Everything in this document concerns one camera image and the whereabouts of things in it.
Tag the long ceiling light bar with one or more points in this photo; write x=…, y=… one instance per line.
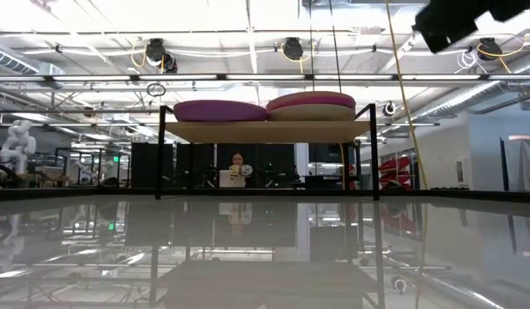
x=183, y=77

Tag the silver ventilation duct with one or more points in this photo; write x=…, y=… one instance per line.
x=470, y=98

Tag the person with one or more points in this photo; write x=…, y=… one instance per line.
x=237, y=161

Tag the white wall device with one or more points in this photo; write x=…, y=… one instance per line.
x=462, y=171

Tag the white ribbed air duct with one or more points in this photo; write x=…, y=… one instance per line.
x=11, y=62

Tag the red equipment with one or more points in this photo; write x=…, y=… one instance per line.
x=395, y=169

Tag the glass robot enclosure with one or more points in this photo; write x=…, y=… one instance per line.
x=93, y=167

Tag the black partition panels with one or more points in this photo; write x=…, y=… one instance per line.
x=144, y=165

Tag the magenta plate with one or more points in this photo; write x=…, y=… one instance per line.
x=219, y=111

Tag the white humanoid robot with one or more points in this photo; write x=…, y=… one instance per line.
x=17, y=146

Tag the white box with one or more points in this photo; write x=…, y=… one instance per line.
x=228, y=179

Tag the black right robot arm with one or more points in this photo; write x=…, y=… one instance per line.
x=445, y=26

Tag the white curtain panel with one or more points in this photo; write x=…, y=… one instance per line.
x=524, y=163

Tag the black frame wooden shelf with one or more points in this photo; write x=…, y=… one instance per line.
x=269, y=131

